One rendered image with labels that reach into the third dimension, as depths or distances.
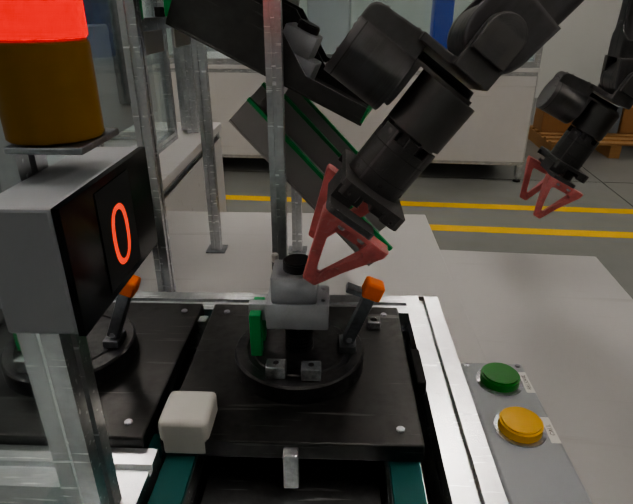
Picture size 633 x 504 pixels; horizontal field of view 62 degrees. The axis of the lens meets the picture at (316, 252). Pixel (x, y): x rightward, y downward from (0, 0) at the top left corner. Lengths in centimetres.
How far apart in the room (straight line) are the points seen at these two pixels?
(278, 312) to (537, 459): 27
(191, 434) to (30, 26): 35
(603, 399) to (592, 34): 885
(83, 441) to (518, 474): 35
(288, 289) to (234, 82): 406
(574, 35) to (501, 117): 499
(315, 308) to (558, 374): 41
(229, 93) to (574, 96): 378
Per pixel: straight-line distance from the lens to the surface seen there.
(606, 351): 91
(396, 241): 116
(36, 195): 30
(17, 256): 29
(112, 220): 32
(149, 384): 59
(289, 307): 53
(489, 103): 450
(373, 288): 53
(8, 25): 30
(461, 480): 50
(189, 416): 51
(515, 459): 53
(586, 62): 953
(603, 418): 78
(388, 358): 60
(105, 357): 61
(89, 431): 42
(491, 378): 60
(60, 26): 30
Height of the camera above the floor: 133
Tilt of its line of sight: 25 degrees down
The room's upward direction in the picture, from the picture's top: straight up
